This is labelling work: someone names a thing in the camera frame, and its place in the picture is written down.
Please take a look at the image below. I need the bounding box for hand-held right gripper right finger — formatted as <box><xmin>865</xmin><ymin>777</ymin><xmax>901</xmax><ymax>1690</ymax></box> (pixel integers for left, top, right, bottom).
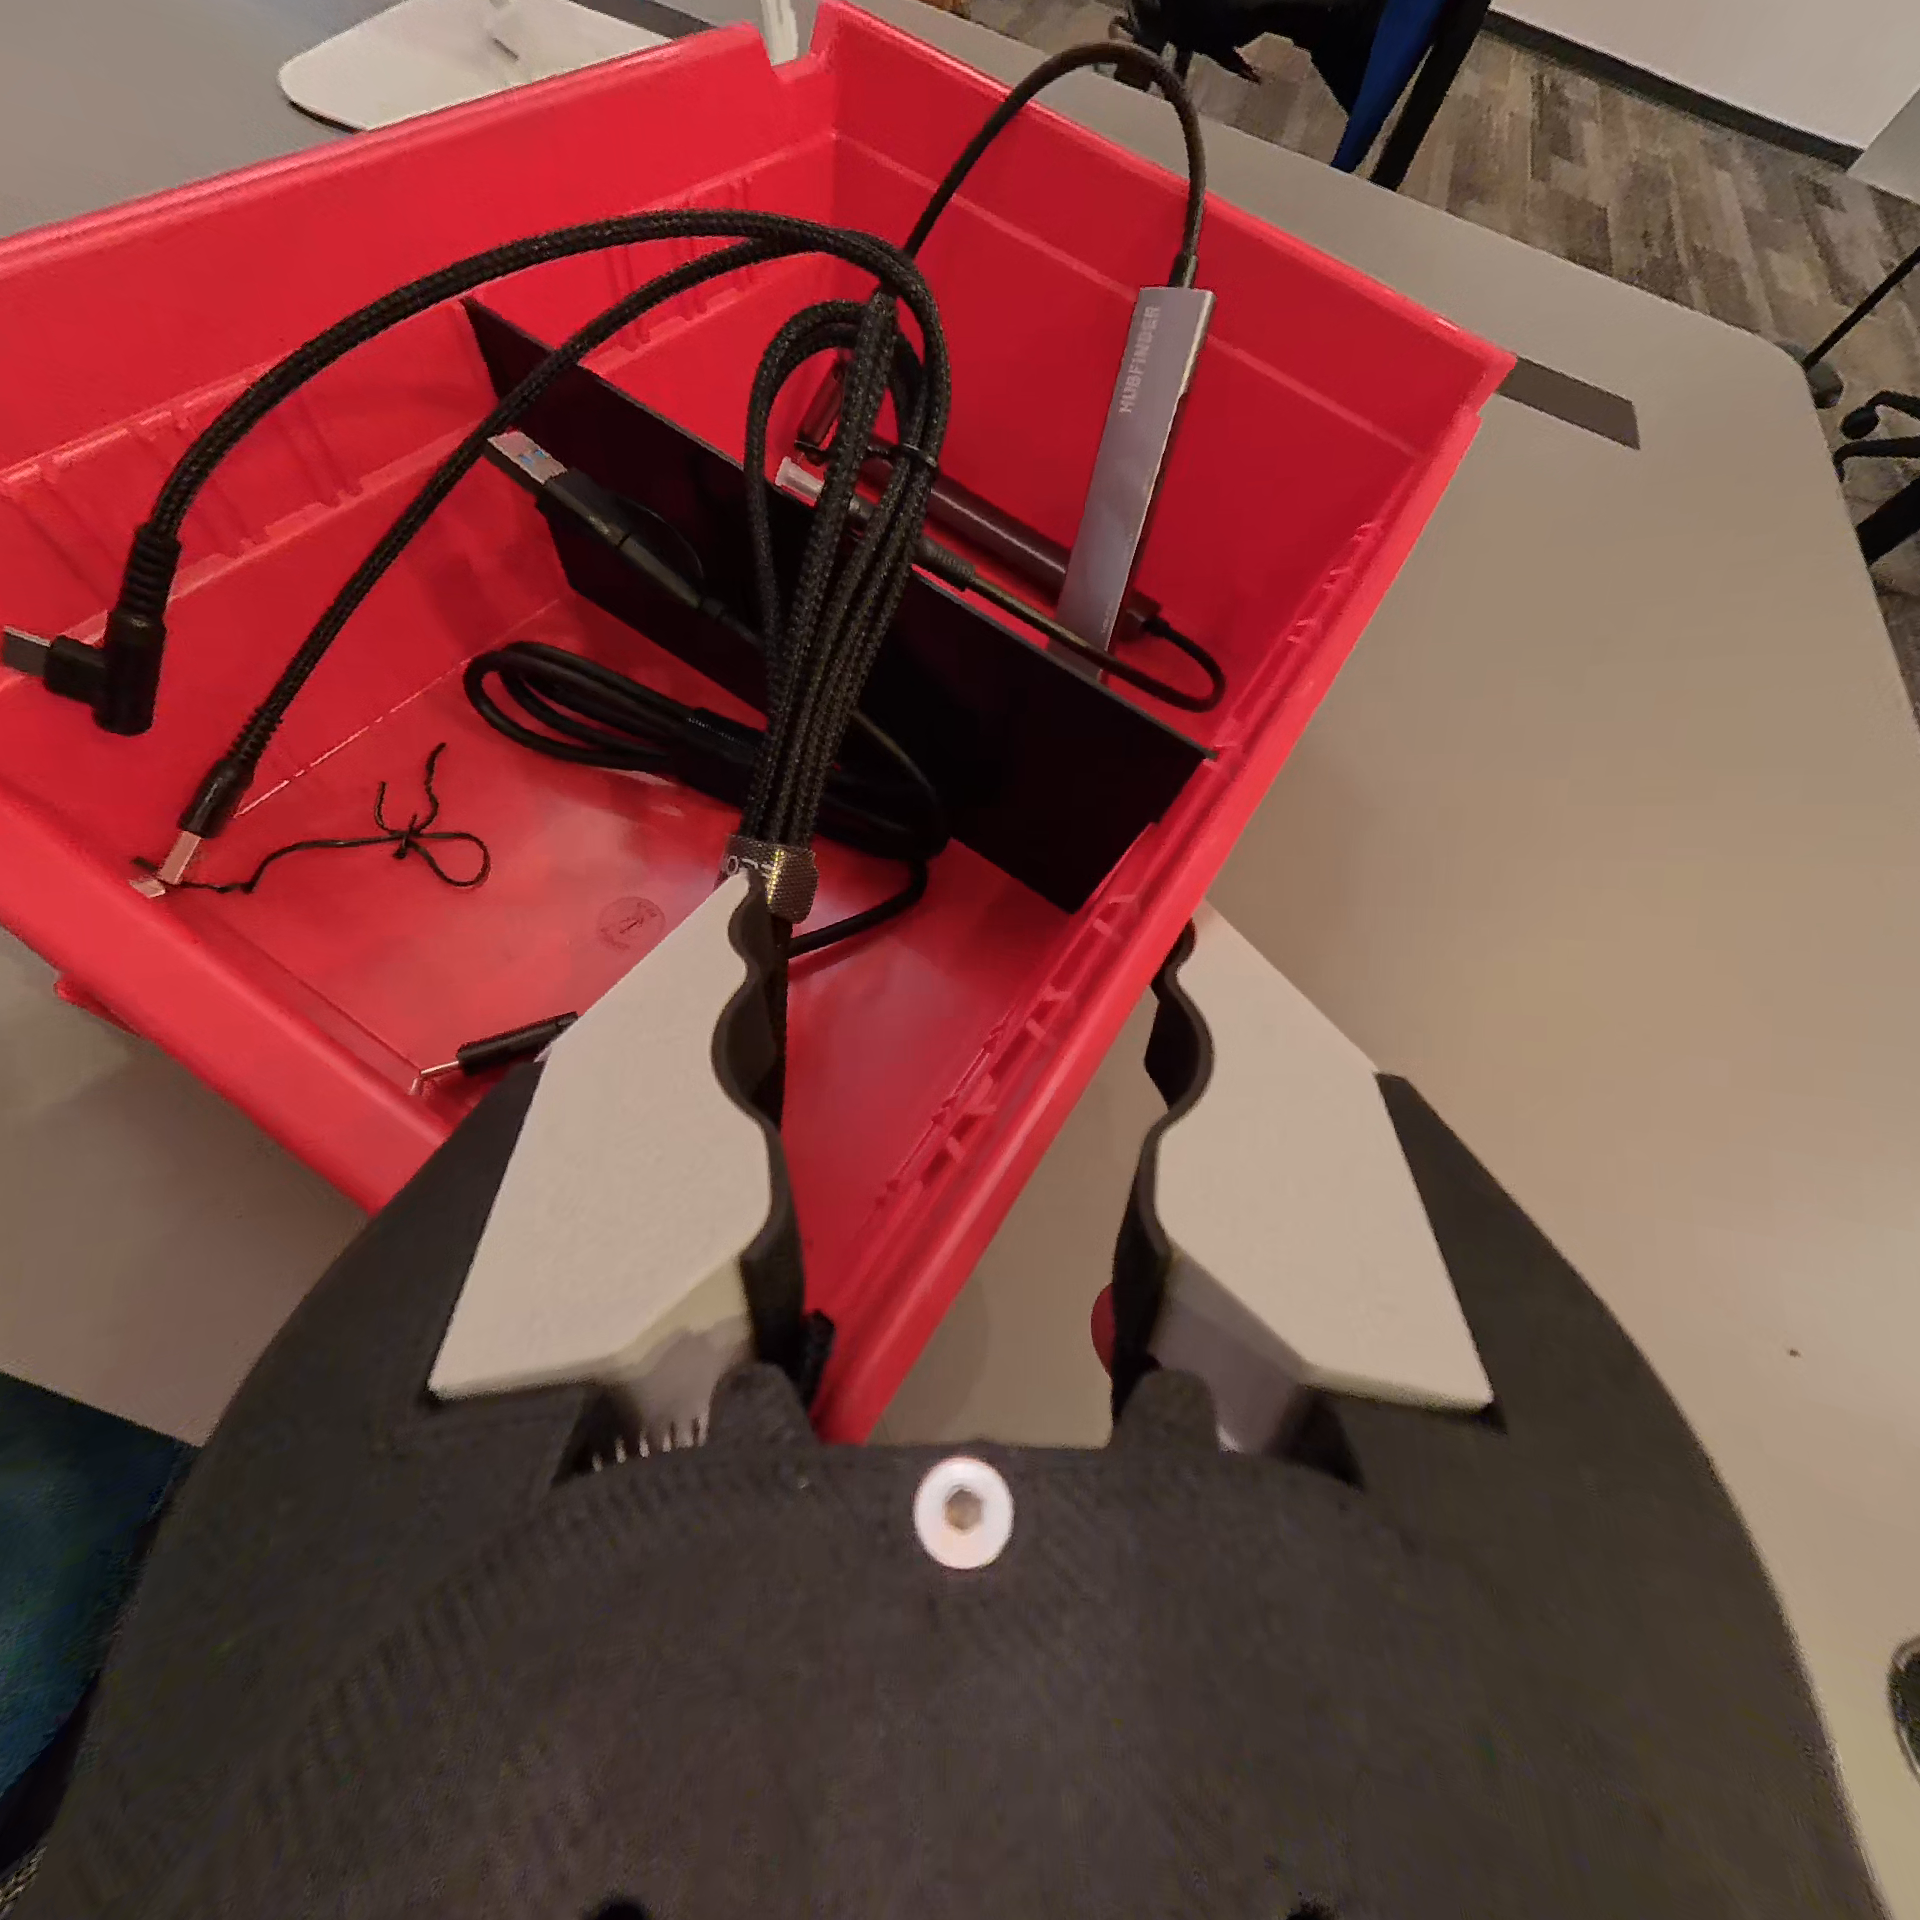
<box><xmin>1111</xmin><ymin>921</ymin><xmax>1496</xmax><ymax>1452</ymax></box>

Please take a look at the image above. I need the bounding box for black bin divider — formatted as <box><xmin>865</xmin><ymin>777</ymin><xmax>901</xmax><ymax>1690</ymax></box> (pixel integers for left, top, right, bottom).
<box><xmin>463</xmin><ymin>298</ymin><xmax>1214</xmax><ymax>915</ymax></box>

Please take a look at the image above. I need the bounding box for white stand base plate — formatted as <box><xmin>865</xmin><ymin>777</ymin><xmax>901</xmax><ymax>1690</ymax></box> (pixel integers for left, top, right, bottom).
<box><xmin>276</xmin><ymin>0</ymin><xmax>705</xmax><ymax>136</ymax></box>

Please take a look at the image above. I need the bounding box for grey lettered USB hub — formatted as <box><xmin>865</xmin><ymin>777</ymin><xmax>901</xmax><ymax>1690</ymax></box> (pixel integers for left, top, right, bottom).
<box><xmin>901</xmin><ymin>42</ymin><xmax>1220</xmax><ymax>656</ymax></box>

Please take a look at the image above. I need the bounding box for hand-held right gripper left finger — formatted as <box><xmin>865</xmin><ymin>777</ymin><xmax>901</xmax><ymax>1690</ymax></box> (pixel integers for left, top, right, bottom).
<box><xmin>423</xmin><ymin>871</ymin><xmax>806</xmax><ymax>1403</ymax></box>

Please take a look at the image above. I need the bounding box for thin black USB cable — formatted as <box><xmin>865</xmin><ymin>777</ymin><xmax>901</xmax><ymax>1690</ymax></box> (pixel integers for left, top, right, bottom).
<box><xmin>412</xmin><ymin>427</ymin><xmax>952</xmax><ymax>1089</ymax></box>

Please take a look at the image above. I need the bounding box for red plastic bin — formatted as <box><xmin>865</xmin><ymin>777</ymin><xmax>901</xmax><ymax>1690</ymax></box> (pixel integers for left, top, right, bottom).
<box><xmin>0</xmin><ymin>0</ymin><xmax>1517</xmax><ymax>1449</ymax></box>

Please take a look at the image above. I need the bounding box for black braided cable bundle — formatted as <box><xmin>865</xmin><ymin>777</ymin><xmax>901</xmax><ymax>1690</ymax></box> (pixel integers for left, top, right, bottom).
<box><xmin>0</xmin><ymin>211</ymin><xmax>952</xmax><ymax>1143</ymax></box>

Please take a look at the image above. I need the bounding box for black thread loop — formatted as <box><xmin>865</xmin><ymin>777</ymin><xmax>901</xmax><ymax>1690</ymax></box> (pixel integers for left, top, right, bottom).
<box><xmin>135</xmin><ymin>743</ymin><xmax>489</xmax><ymax>903</ymax></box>

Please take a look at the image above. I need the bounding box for dark plain USB hub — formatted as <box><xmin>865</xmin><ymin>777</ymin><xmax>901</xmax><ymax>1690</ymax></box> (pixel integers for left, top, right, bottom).
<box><xmin>778</xmin><ymin>451</ymin><xmax>1224</xmax><ymax>713</ymax></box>

